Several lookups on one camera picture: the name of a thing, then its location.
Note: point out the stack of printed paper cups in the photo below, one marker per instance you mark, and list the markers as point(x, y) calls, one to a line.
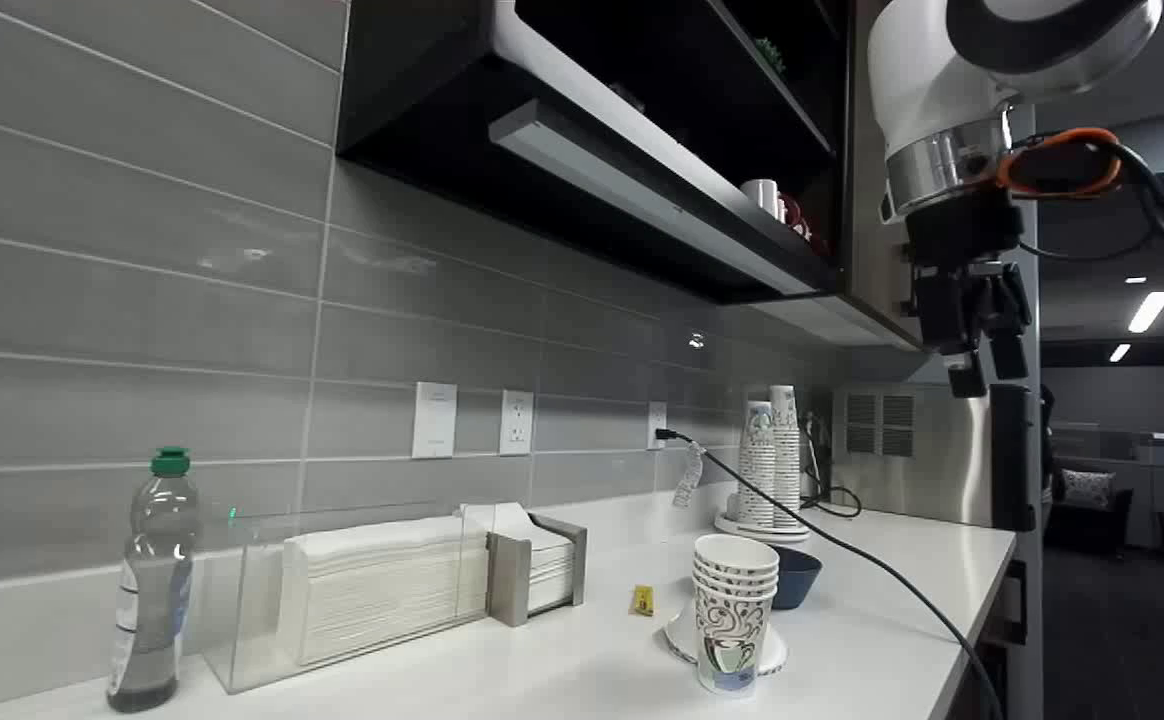
point(732, 603)

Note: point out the dark armchair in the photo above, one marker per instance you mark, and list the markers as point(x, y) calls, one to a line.
point(1087, 514)

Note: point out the blue bowl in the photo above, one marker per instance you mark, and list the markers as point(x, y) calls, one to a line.
point(797, 575)

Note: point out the under-cabinet light bar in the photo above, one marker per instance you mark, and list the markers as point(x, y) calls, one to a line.
point(632, 185)

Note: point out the yellow sachet packet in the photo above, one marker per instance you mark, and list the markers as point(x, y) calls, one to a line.
point(642, 603)

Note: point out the white wall switch plate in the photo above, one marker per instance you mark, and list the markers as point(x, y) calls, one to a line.
point(435, 417)

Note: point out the plastic bottle with green cap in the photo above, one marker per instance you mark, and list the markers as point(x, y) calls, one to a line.
point(153, 587)

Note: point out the white wall outlet with plug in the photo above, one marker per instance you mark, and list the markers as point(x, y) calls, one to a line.
point(659, 413)

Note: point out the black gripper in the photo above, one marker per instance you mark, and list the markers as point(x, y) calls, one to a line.
point(960, 240)

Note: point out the long ceiling lamp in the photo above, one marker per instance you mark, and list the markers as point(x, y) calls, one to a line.
point(1148, 311)

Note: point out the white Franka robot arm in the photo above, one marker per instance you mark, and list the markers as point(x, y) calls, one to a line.
point(915, 81)

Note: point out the grey napkin holder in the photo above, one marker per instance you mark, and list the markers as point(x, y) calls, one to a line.
point(507, 583)

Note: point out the black wrist camera orange trim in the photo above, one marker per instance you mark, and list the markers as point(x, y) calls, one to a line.
point(1057, 161)

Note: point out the black upper cabinet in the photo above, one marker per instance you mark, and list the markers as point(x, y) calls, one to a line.
point(606, 81)

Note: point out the stainless steel appliance panel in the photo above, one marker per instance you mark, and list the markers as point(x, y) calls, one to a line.
point(915, 455)

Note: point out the short ceiling lamp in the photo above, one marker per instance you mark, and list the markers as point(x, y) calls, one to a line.
point(1121, 354)

